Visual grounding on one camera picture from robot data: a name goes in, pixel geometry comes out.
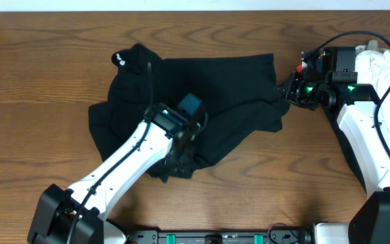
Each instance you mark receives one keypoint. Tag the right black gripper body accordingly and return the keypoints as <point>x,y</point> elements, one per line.
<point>304,93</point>

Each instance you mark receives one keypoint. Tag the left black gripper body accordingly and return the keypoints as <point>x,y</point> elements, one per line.
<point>181,159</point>

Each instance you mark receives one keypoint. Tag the black t-shirt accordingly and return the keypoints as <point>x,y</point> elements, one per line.
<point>226,99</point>

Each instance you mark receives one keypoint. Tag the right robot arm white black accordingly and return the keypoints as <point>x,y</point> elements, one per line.
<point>351,107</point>

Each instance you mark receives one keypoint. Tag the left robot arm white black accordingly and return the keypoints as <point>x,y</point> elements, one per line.
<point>80,213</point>

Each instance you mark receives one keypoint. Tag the dark garment with red trim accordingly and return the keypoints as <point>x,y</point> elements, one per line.
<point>332,97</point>

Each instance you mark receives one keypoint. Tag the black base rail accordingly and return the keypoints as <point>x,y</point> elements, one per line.
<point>279,233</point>

